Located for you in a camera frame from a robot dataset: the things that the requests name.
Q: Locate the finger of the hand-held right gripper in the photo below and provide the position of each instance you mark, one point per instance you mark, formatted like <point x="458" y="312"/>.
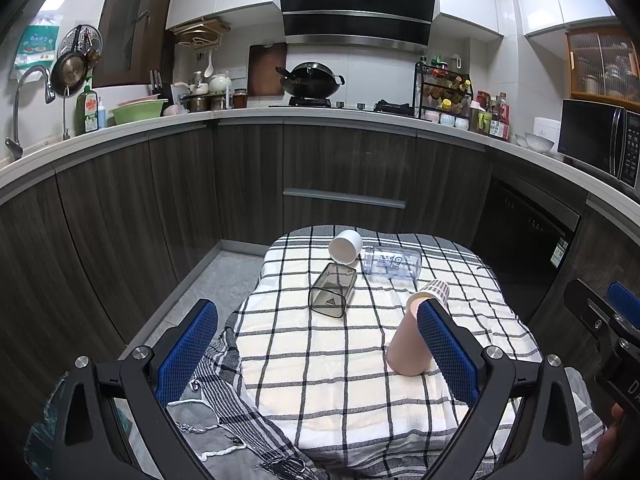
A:
<point x="590" y="307"/>
<point x="625" y="297"/>

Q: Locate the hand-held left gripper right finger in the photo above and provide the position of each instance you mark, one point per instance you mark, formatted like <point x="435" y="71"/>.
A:
<point x="447" y="355"/>

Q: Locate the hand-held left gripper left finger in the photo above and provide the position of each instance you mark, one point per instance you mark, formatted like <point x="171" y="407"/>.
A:
<point x="187" y="352"/>

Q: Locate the pink cup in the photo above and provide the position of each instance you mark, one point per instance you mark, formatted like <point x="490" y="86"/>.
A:
<point x="407" y="347"/>

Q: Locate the striped paper cup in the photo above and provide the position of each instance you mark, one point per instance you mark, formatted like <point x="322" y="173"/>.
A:
<point x="436" y="292"/>

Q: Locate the grey transparent square cup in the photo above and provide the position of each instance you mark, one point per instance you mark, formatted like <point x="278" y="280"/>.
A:
<point x="332" y="292"/>

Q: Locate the white cup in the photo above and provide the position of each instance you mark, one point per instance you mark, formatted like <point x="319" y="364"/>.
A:
<point x="345" y="246"/>

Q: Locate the person's right hand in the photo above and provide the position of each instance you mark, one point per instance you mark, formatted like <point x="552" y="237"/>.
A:
<point x="607" y="442"/>

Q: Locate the black dishwasher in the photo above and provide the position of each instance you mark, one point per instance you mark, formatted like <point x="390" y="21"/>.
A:
<point x="520" y="240"/>

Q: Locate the grey striped towel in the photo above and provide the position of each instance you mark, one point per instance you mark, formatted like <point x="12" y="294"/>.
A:
<point x="250" y="435"/>

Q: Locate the black white checkered cloth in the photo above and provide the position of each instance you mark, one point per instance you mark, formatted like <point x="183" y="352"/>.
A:
<point x="320" y="370"/>

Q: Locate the teal plastic bag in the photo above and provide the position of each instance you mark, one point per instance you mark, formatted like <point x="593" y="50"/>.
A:
<point x="47" y="415"/>

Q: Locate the black microwave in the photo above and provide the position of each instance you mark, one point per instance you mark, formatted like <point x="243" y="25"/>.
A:
<point x="595" y="135"/>

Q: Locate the white bowl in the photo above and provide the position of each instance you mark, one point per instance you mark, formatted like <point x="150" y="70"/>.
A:
<point x="539" y="142"/>

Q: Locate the white rice cooker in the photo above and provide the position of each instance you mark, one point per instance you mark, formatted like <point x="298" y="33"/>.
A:
<point x="546" y="127"/>

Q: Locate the dark sauce bottle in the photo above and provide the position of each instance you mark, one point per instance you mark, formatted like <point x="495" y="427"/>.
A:
<point x="500" y="120"/>

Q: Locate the green mug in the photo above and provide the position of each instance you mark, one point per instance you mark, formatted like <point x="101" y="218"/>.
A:
<point x="482" y="122"/>

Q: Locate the wooden glass cabinet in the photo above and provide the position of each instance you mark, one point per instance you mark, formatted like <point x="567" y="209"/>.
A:
<point x="605" y="65"/>

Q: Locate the green basin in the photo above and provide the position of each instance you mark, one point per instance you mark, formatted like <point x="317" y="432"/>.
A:
<point x="137" y="112"/>

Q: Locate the metal pot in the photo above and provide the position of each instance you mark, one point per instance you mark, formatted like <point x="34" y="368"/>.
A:
<point x="195" y="104"/>

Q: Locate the small blue white bottle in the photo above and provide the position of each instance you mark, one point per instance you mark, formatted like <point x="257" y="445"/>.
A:
<point x="102" y="115"/>

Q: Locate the black spice rack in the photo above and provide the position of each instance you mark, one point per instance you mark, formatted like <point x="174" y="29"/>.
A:
<point x="445" y="95"/>

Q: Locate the brown jar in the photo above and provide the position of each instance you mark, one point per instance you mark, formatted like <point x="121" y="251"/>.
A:
<point x="240" y="99"/>

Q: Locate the green dish soap bottle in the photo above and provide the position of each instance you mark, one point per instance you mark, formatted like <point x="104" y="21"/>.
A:
<point x="87" y="112"/>

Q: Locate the knife block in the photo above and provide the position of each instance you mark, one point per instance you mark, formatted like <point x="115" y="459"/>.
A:
<point x="157" y="87"/>

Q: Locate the gas stove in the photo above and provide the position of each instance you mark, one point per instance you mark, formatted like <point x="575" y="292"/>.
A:
<point x="350" y="106"/>

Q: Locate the white teapot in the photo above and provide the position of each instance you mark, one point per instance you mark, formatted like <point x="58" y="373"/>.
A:
<point x="220" y="84"/>

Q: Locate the white ladle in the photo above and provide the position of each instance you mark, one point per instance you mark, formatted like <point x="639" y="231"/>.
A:
<point x="209" y="67"/>

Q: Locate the brown cutting board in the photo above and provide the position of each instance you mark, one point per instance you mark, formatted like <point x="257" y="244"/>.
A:
<point x="265" y="70"/>

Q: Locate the black wok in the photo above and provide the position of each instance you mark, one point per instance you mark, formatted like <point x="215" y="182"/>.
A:
<point x="312" y="80"/>

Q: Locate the hanging frying pan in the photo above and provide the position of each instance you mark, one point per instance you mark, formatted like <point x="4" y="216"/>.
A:
<point x="67" y="72"/>

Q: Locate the metal faucet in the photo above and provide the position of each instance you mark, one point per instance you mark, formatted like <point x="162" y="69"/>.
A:
<point x="32" y="77"/>

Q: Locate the brown framed window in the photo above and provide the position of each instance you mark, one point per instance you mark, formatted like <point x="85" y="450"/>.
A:
<point x="132" y="20"/>

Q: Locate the black range hood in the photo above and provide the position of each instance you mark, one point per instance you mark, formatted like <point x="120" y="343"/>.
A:
<point x="357" y="5"/>

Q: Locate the wall rack with boards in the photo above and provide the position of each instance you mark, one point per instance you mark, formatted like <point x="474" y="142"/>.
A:
<point x="202" y="30"/>

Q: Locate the green wall package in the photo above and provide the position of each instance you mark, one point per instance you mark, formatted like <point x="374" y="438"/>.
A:
<point x="35" y="47"/>

